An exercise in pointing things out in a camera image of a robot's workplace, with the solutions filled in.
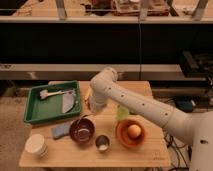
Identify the black box on shelf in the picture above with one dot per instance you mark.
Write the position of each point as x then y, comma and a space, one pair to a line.
196, 65

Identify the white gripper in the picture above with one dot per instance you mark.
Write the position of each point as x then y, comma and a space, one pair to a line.
97, 104

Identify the black power adapter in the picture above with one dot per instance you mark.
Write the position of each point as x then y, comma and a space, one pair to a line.
185, 105

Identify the orange egg-shaped ball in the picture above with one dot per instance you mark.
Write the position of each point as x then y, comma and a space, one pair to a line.
134, 131

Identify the small metal cup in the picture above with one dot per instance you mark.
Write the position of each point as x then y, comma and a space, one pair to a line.
102, 143

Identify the green plastic tray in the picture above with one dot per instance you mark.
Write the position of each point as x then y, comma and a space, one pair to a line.
38, 111

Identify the blue sponge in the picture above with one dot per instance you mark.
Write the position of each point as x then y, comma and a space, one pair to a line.
60, 131

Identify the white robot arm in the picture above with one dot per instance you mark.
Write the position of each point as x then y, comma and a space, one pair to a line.
195, 130

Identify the purple bowl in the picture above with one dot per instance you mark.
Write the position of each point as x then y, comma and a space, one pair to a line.
82, 132

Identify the grey curved scraper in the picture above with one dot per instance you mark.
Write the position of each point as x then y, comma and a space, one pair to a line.
68, 102

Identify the green lettuce toy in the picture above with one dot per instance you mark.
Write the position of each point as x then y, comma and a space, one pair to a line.
122, 113

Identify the orange bowl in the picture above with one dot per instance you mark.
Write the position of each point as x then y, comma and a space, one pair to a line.
124, 138

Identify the wooden board table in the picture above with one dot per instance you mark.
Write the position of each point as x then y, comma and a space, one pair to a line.
65, 153

